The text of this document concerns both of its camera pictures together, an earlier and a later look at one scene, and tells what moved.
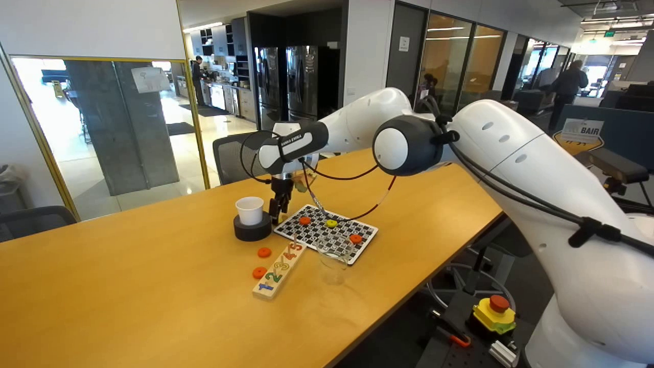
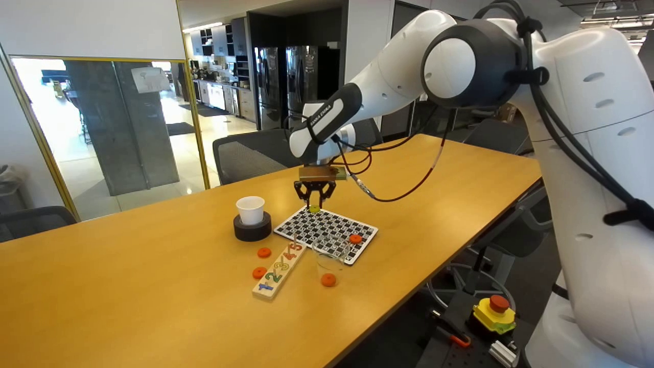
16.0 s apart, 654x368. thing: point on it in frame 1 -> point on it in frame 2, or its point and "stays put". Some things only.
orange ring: x=264 y=251 stays put
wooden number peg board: x=268 y=283 stays put
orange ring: x=258 y=271 stays put
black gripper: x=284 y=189 -> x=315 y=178
